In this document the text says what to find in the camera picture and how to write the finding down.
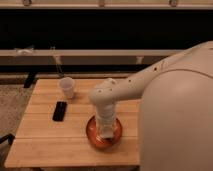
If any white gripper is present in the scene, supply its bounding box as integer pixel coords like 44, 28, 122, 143
96, 104, 116, 132

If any white sponge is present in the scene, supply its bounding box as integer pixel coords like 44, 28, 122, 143
100, 130, 114, 139

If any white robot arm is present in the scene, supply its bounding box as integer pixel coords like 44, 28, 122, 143
89, 41, 213, 171

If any orange ceramic bowl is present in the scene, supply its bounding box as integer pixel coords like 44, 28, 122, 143
86, 116, 123, 150

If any black remote control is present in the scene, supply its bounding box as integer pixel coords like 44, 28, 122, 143
52, 101, 67, 122

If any white plastic cup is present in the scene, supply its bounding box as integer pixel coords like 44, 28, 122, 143
59, 77, 75, 98

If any wooden table board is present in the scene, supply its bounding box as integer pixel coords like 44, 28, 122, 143
5, 79, 139, 168

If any black table leg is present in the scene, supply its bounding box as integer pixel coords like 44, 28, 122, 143
24, 72, 36, 88

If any black clamp at table edge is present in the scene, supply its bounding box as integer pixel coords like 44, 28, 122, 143
0, 134, 15, 145

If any grey metal rail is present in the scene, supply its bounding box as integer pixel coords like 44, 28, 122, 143
0, 49, 179, 66

